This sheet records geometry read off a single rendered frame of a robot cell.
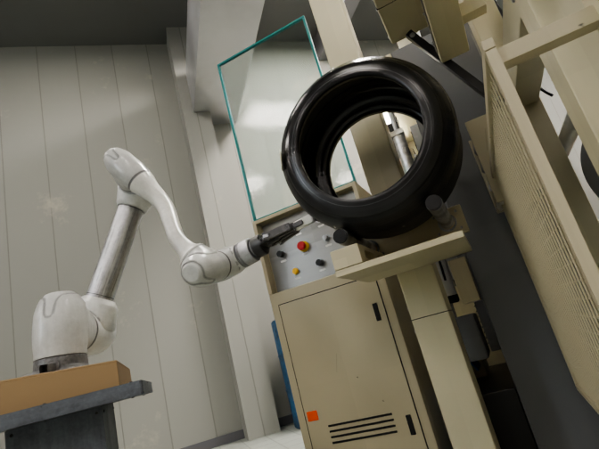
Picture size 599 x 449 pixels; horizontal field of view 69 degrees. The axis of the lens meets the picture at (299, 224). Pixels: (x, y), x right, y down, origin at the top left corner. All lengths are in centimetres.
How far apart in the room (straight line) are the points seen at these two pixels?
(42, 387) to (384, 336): 121
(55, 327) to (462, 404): 131
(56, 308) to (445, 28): 155
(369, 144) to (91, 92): 439
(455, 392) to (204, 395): 331
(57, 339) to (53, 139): 402
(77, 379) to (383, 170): 121
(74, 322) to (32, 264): 336
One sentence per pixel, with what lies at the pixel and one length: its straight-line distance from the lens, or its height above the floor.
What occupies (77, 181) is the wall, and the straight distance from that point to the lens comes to 516.
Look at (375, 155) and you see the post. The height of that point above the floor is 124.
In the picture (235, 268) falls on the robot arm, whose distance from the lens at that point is 151.
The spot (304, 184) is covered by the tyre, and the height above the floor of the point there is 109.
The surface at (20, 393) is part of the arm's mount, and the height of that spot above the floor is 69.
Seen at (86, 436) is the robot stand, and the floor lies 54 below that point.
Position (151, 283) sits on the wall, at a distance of 470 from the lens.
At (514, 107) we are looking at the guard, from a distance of 76.
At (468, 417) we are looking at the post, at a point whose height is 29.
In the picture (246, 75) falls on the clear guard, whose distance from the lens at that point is 248.
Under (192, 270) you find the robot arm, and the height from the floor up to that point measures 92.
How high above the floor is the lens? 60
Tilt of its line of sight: 16 degrees up
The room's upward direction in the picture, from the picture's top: 15 degrees counter-clockwise
